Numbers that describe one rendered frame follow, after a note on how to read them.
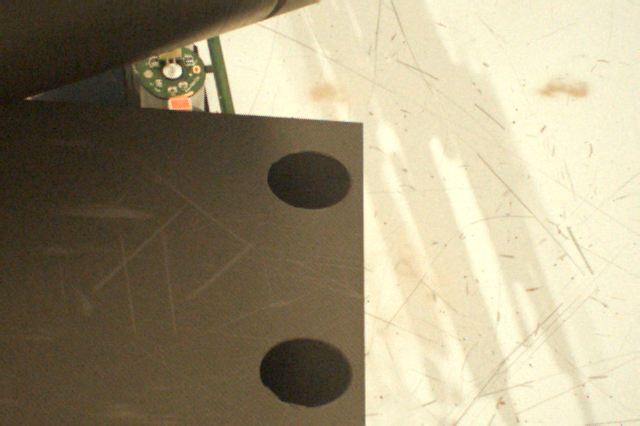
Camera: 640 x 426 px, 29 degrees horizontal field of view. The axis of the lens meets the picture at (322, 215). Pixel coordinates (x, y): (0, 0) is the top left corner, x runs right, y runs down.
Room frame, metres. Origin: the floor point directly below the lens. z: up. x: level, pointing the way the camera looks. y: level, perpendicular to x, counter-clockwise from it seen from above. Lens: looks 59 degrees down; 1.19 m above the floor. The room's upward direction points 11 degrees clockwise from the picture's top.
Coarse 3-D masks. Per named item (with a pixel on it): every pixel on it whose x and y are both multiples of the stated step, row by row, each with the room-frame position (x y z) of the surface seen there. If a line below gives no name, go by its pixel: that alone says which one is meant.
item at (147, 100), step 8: (168, 64) 0.28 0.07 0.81; (176, 64) 0.28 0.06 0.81; (168, 72) 0.28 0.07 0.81; (176, 72) 0.28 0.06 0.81; (144, 96) 0.27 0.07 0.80; (152, 96) 0.27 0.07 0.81; (192, 96) 0.27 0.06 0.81; (200, 96) 0.27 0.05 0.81; (144, 104) 0.27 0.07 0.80; (152, 104) 0.27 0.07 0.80; (160, 104) 0.27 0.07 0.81; (192, 104) 0.27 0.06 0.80; (200, 104) 0.27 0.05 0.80
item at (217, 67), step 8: (208, 40) 0.30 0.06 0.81; (216, 40) 0.30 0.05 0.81; (208, 48) 0.29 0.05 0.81; (216, 48) 0.29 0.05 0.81; (216, 56) 0.29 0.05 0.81; (216, 64) 0.29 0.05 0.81; (224, 64) 0.29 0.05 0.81; (208, 72) 0.28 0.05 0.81; (216, 72) 0.28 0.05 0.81; (224, 72) 0.28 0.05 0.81; (216, 80) 0.28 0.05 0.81; (224, 80) 0.28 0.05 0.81; (216, 88) 0.27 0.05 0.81; (224, 88) 0.27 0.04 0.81; (224, 96) 0.27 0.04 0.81; (224, 104) 0.27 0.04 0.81; (232, 104) 0.27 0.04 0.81; (224, 112) 0.26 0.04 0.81; (232, 112) 0.26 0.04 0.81
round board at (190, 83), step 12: (144, 60) 0.28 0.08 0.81; (156, 60) 0.28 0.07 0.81; (168, 60) 0.28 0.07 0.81; (180, 60) 0.28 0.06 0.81; (192, 60) 0.28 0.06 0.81; (144, 72) 0.28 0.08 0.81; (156, 72) 0.28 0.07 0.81; (192, 72) 0.28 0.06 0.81; (204, 72) 0.28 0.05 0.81; (144, 84) 0.27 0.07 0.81; (156, 84) 0.27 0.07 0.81; (168, 84) 0.27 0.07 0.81; (180, 84) 0.27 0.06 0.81; (192, 84) 0.27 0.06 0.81; (156, 96) 0.27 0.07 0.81; (168, 96) 0.27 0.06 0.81
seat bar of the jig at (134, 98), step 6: (126, 66) 0.31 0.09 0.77; (126, 72) 0.30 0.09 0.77; (132, 72) 0.30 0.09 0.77; (126, 78) 0.30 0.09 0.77; (132, 78) 0.30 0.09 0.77; (126, 84) 0.30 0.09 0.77; (132, 84) 0.30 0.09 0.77; (132, 90) 0.29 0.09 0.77; (132, 96) 0.29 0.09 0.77; (138, 96) 0.29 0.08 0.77; (132, 102) 0.29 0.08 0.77; (138, 102) 0.29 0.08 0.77; (204, 108) 0.29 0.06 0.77
